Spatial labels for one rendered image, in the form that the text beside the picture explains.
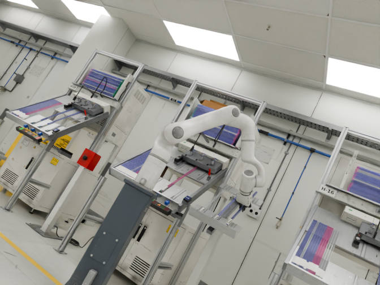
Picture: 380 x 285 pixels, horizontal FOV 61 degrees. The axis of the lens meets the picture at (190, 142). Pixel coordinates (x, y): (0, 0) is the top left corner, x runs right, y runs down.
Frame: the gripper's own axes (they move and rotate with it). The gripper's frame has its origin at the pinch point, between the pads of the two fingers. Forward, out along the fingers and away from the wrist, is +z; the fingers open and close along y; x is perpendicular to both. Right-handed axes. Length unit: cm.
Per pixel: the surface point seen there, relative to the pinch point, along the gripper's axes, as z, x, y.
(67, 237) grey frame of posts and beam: 40, 70, 106
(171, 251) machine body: 46, 29, 38
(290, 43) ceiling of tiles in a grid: -47, -228, 59
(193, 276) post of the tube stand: 34, 44, 9
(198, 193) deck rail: 6.3, -0.1, 35.5
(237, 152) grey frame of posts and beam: 0, -57, 33
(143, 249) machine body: 52, 37, 60
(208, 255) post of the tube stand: 23.6, 30.4, 6.2
